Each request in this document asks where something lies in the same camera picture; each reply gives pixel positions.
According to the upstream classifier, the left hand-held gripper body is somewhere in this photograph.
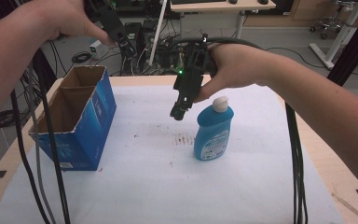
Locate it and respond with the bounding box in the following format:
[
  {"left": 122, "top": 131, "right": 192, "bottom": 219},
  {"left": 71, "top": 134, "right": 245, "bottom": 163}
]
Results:
[{"left": 84, "top": 0, "right": 138, "bottom": 60}]

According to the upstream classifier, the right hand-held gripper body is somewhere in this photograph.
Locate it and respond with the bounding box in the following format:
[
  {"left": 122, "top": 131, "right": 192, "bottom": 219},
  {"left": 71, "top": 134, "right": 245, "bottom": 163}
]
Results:
[{"left": 172, "top": 33, "right": 214, "bottom": 108}]

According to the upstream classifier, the blue bottle with white cap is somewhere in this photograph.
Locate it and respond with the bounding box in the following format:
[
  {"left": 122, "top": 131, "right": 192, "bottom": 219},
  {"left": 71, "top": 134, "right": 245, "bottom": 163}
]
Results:
[{"left": 193, "top": 95, "right": 235, "bottom": 162}]

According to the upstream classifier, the blue cardboard box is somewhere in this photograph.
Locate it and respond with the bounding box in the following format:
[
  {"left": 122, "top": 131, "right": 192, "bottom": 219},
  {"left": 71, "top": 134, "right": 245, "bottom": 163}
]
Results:
[{"left": 28, "top": 64, "right": 117, "bottom": 172}]

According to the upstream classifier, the person's left hand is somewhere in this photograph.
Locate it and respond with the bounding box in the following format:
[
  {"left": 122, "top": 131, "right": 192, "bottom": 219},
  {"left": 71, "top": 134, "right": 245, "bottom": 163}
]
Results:
[{"left": 27, "top": 0, "right": 117, "bottom": 48}]

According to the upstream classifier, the person's right hand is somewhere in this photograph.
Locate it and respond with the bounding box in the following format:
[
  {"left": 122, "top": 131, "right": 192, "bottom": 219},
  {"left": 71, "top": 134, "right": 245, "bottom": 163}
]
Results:
[{"left": 192, "top": 43, "right": 282, "bottom": 104}]

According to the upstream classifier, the black computer tower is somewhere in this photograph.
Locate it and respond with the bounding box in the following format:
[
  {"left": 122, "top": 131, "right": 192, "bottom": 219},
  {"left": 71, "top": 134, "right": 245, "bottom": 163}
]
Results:
[
  {"left": 123, "top": 21, "right": 144, "bottom": 62},
  {"left": 142, "top": 19, "right": 160, "bottom": 64}
]

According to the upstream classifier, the small white box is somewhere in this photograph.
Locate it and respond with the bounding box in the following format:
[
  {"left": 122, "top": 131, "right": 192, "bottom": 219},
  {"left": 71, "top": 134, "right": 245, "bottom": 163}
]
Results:
[{"left": 89, "top": 39, "right": 107, "bottom": 61}]

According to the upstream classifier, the white pole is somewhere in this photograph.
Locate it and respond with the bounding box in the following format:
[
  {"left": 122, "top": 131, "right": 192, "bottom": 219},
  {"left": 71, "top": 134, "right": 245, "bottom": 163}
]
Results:
[{"left": 148, "top": 0, "right": 169, "bottom": 67}]

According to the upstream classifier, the white table mat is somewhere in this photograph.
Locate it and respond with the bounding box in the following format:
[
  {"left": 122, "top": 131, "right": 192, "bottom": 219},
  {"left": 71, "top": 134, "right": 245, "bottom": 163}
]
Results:
[{"left": 0, "top": 84, "right": 347, "bottom": 224}]

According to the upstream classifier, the black keyboard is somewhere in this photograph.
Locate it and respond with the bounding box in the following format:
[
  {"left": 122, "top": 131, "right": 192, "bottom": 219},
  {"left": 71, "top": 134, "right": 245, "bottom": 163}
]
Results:
[{"left": 171, "top": 0, "right": 227, "bottom": 5}]

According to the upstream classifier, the wooden desk with white legs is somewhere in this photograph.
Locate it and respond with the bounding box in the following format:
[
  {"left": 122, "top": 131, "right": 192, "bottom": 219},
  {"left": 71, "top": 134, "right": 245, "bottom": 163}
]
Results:
[{"left": 169, "top": 0, "right": 278, "bottom": 41}]

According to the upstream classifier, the office chair base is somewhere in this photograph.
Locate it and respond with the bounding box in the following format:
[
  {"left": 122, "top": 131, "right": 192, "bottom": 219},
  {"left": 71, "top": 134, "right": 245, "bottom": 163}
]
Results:
[{"left": 309, "top": 0, "right": 357, "bottom": 41}]

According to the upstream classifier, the white metal stand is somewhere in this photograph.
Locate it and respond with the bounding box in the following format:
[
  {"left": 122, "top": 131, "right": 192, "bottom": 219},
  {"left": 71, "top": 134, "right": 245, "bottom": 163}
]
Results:
[{"left": 309, "top": 0, "right": 358, "bottom": 71}]

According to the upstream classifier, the coiled black cable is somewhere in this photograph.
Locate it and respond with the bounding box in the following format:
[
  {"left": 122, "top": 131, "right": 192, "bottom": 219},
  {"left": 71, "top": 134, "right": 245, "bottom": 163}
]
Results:
[{"left": 71, "top": 50, "right": 93, "bottom": 65}]

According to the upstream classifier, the grey cable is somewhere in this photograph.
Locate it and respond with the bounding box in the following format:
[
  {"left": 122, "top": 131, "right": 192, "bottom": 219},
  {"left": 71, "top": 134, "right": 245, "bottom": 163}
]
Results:
[{"left": 27, "top": 60, "right": 58, "bottom": 224}]

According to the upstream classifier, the black post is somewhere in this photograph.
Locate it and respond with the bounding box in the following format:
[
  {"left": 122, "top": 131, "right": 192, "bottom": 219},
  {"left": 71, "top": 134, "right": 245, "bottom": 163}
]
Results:
[{"left": 325, "top": 0, "right": 358, "bottom": 88}]

